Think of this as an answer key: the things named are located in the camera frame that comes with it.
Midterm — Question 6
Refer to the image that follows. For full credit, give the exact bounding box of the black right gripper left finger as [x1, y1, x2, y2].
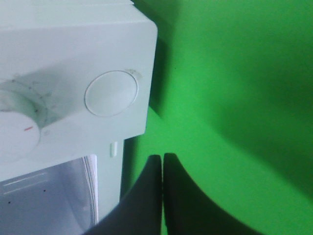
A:
[85, 155, 162, 235]

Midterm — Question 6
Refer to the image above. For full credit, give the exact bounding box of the round white door release button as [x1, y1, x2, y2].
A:
[84, 70, 138, 117]

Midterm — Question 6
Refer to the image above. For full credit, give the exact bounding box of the white lower timer knob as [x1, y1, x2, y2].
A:
[0, 89, 41, 162]

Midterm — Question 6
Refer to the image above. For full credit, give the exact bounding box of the white microwave oven body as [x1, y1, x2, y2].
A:
[0, 0, 158, 225]

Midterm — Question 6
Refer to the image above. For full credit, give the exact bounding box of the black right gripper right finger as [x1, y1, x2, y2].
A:
[163, 153, 259, 235]

